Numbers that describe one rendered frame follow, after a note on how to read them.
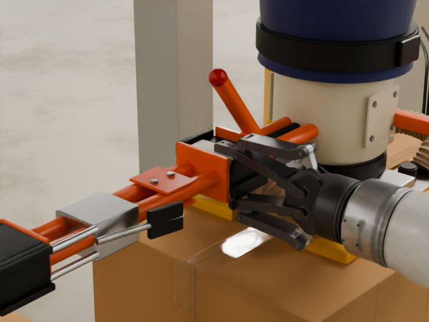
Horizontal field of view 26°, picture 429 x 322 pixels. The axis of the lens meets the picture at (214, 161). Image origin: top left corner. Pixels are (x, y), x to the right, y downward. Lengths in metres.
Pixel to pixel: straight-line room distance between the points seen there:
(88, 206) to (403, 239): 0.34
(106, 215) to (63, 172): 3.09
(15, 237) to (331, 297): 0.40
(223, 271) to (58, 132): 3.38
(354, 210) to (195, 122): 1.68
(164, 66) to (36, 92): 2.57
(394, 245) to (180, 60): 1.63
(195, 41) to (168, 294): 1.42
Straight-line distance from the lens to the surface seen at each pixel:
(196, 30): 2.59
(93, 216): 1.01
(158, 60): 2.59
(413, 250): 0.98
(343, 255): 1.21
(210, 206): 1.33
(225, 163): 1.11
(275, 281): 1.17
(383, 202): 1.00
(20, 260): 0.91
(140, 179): 1.09
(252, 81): 5.18
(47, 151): 4.33
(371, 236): 1.00
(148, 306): 1.30
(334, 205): 1.03
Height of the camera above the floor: 1.68
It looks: 24 degrees down
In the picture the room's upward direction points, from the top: straight up
